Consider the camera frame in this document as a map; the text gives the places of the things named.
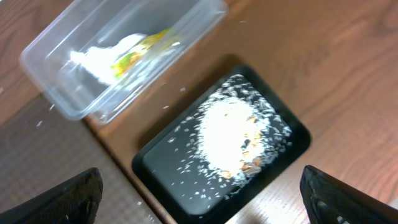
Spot clear plastic bin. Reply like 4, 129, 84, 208
20, 0, 228, 124

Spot black plastic bin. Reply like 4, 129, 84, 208
132, 66, 311, 223

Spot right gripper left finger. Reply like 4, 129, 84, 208
1, 167, 103, 224

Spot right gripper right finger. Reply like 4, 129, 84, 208
300, 165, 397, 224

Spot brown serving tray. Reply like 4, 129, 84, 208
1, 98, 160, 224

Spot white napkin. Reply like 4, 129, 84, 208
70, 33, 147, 85

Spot white rice food scraps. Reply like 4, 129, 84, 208
159, 73, 292, 201

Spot orange snack wrapper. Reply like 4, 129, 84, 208
110, 28, 170, 78

